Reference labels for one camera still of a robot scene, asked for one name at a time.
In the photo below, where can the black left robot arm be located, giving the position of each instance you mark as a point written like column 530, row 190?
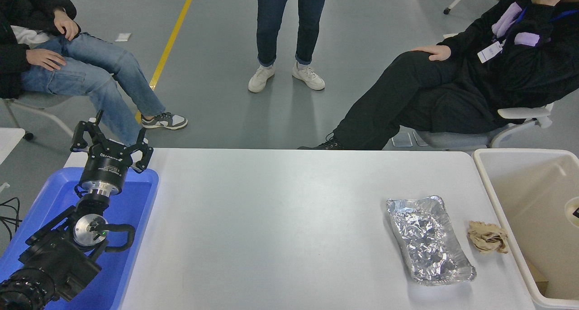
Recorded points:
column 59, row 255

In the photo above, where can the white paper cup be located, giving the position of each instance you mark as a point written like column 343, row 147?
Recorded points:
column 568, row 209

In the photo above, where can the small white side table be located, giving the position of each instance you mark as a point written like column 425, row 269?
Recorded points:
column 9, row 142

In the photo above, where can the white paper scrap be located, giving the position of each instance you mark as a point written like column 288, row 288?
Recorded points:
column 123, row 36

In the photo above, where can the person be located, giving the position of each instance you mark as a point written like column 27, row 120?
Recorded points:
column 452, row 88
column 280, row 20
column 90, row 70

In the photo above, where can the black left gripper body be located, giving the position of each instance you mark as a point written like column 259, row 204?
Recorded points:
column 106, row 167

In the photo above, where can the blue plastic tray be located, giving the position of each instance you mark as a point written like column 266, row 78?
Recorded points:
column 140, row 197

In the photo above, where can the crumpled tan paper ball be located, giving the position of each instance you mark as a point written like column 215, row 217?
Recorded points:
column 487, row 237

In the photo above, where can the person's right hand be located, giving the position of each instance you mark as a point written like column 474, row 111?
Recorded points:
column 45, row 59
column 436, row 53

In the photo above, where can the large pale bin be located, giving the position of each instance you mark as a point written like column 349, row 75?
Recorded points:
column 533, row 192

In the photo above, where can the crumpled foil tray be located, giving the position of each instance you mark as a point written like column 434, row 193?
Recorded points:
column 425, row 242

